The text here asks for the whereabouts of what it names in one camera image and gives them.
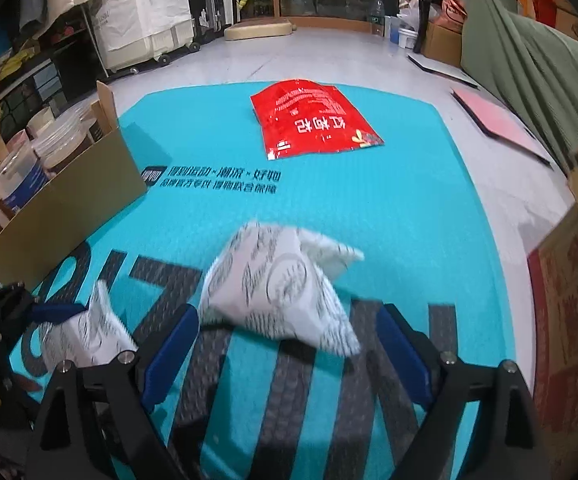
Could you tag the red foil packet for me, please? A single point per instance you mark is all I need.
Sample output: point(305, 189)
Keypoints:
point(314, 120)

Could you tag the small brown cardboard box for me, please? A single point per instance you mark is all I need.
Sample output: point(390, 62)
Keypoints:
point(441, 42)

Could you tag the beige plastic basin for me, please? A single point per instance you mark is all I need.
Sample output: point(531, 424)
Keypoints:
point(41, 120)

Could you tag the stack of clear plastic bowls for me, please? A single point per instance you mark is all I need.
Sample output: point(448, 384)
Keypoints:
point(66, 132)

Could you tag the pink flat board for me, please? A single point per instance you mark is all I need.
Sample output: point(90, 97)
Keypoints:
point(499, 120)

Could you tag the white covered appliance on wheels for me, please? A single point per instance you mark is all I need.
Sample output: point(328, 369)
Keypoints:
point(139, 15)

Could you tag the beige pet bed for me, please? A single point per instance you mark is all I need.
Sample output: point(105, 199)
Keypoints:
point(259, 29)

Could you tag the white plastic bag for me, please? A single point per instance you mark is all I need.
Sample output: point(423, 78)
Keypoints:
point(408, 10)

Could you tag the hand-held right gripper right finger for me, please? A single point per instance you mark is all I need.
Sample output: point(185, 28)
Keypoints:
point(401, 355)

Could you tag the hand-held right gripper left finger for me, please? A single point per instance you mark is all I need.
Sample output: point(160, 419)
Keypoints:
point(169, 360)

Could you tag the white plastic bucket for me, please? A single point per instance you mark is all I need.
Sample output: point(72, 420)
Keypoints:
point(407, 39)

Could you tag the beige table with black legs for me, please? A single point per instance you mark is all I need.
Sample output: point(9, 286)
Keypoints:
point(422, 20)

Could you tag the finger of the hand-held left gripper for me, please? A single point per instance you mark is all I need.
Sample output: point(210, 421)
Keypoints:
point(54, 311)

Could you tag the green cloth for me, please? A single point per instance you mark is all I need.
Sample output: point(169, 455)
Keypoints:
point(534, 70)

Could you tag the clear water bottle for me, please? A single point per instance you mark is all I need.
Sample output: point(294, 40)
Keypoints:
point(377, 15)

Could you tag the teal floor mat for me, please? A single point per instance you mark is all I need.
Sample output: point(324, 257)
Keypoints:
point(369, 220)

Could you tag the yellow cloth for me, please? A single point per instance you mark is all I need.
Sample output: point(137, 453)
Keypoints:
point(14, 62)

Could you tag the blue plastic drawer unit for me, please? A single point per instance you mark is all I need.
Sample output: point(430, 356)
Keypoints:
point(39, 85)

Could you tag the pink plastic basin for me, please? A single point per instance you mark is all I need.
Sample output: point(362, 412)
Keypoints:
point(18, 139)

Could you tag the red paper bag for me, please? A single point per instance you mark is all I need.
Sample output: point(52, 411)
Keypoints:
point(452, 9)

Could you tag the black metal shelf rack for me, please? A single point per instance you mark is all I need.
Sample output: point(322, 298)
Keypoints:
point(91, 40)

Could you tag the black flat board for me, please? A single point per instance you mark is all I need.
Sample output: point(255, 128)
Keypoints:
point(444, 72)

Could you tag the red printed cardboard box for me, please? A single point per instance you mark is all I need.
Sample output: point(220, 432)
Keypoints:
point(569, 335)

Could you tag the black and silver suitcase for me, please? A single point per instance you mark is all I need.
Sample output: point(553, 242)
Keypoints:
point(209, 0)

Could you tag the white printed packet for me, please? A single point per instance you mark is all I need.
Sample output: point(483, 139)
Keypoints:
point(89, 335)
point(269, 285)

